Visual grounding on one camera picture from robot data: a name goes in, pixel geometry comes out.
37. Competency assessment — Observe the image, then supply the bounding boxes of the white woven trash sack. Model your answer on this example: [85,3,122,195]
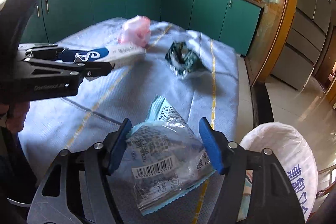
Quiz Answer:
[240,122,318,220]

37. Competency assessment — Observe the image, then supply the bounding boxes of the clear printed plastic wrapper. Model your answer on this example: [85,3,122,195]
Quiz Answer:
[125,96,215,215]

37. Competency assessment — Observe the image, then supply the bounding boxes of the teal lower kitchen cabinets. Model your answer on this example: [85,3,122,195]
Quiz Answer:
[21,0,261,55]

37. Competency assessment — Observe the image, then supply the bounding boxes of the dark green foil wrapper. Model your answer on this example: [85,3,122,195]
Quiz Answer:
[165,42,207,80]

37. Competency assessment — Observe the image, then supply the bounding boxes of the wooden glass sliding door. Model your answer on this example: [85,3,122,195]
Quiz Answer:
[245,0,297,86]

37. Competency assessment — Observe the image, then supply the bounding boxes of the light blue tablecloth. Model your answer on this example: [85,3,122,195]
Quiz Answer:
[18,16,241,224]

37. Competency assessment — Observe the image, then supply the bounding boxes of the silver refrigerator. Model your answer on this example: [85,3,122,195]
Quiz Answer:
[272,0,331,90]

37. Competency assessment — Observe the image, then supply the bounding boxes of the person's left hand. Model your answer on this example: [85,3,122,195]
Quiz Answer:
[0,102,30,134]

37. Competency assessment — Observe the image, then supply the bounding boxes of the white blue toothpaste box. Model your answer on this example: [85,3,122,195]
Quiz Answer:
[56,43,146,69]

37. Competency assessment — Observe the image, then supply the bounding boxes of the pink plastic bag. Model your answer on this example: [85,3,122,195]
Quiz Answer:
[117,16,151,48]

